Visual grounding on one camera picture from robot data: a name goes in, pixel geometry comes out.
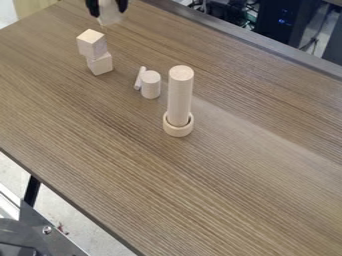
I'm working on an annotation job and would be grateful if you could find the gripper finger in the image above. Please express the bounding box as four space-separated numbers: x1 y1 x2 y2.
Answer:
84 0 102 19
113 0 131 14

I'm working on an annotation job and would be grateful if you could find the short wooden cylinder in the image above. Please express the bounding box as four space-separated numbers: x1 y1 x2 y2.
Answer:
138 69 163 100

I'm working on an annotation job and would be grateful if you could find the black computer case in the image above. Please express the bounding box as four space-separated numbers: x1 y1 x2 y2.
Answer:
255 0 324 46

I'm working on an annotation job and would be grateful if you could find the black table leg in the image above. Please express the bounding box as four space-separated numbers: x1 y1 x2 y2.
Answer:
22 175 43 208

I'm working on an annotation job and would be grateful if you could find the grey metal base plate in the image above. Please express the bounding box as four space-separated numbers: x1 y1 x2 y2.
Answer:
0 199 91 256

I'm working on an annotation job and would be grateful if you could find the tall wooden cylinder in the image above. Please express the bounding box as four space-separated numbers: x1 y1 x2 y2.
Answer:
165 64 196 128

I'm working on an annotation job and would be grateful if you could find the thin wooden stick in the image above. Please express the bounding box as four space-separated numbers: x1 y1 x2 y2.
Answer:
132 65 149 91

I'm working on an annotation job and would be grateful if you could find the wooden ring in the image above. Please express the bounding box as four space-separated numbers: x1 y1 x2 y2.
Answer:
161 111 196 138

